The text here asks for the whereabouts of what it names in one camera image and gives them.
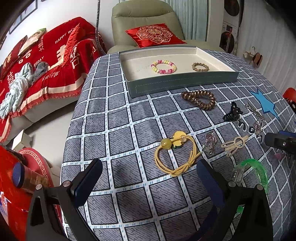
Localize green bangle bracelet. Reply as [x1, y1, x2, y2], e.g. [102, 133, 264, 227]
[231, 158, 270, 214]

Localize pink crystal hair clip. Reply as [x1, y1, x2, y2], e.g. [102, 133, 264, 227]
[248, 120, 262, 135]

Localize silver hair clip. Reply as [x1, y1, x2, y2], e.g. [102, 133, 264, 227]
[245, 102, 266, 122]

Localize clear chain hair clip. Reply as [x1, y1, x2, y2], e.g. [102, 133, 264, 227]
[202, 131, 218, 155]

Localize yellow flower hair tie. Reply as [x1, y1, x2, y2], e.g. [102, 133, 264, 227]
[154, 131, 201, 177]

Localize brown spiral hair tie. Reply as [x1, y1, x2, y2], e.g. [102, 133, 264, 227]
[181, 90, 217, 111]

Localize braided tan bracelet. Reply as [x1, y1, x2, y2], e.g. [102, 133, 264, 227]
[191, 62, 210, 72]

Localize pastel beaded bracelet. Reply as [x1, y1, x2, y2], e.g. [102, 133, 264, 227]
[150, 59, 177, 75]

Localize cream jewelry tray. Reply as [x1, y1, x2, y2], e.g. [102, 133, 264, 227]
[119, 45, 238, 98]

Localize beige rabbit hair clip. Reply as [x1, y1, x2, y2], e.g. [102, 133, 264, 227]
[221, 135, 249, 157]

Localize red round stool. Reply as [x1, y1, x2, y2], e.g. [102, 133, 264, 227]
[18, 148, 54, 187]

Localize black claw hair clip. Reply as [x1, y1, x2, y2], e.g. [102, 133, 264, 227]
[222, 101, 243, 122]

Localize white small stool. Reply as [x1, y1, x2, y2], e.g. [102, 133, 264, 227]
[12, 130, 33, 152]

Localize grey checked tablecloth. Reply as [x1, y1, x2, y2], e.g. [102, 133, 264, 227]
[61, 52, 295, 240]

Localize light blue clothes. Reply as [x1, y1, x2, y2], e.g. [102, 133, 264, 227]
[1, 61, 49, 119]

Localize red blanket sofa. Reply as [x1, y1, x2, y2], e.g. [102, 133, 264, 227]
[1, 16, 107, 144]

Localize washing machine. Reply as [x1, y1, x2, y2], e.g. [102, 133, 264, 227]
[219, 0, 244, 55]

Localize white curtain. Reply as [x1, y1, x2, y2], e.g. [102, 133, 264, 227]
[165, 0, 208, 41]

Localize red embroidered cushion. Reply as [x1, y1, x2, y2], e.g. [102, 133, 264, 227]
[125, 23, 186, 48]

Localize green leather armchair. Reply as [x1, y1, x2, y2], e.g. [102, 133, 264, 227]
[108, 1, 223, 53]

